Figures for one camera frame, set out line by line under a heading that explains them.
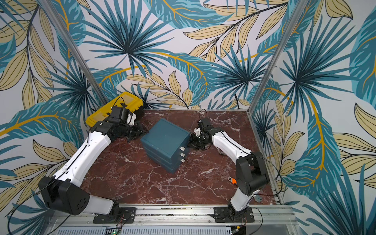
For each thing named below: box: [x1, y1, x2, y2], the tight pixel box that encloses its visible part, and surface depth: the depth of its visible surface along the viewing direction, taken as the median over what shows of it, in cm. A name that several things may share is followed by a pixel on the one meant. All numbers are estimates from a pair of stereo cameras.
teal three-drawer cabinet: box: [140, 117, 191, 174], surface depth 79 cm
